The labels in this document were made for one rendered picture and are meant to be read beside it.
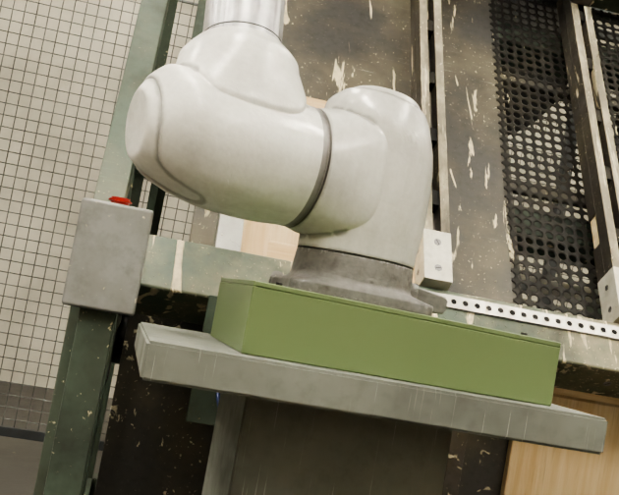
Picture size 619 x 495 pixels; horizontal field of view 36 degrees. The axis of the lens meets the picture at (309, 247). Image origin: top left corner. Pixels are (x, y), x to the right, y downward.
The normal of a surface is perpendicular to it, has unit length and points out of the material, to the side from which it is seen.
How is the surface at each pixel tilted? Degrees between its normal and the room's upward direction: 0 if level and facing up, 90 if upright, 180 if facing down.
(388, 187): 92
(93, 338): 90
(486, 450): 90
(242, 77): 70
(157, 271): 58
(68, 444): 90
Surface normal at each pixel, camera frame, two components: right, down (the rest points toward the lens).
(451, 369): 0.19, -0.04
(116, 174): 0.25, -0.55
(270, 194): 0.23, 0.64
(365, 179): 0.39, 0.04
